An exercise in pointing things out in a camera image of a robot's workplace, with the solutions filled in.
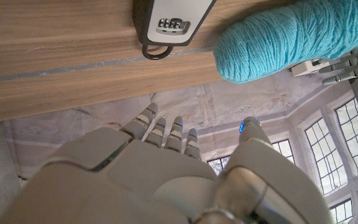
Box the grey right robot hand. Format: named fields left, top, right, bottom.
left=0, top=103, right=335, bottom=224

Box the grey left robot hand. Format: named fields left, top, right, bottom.
left=318, top=46, right=358, bottom=97

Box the grey combination lock box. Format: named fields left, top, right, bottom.
left=132, top=0, right=218, bottom=60

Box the teal yarn skein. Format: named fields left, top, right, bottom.
left=213, top=0, right=358, bottom=84

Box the white power strip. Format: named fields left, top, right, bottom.
left=290, top=58, right=332, bottom=77

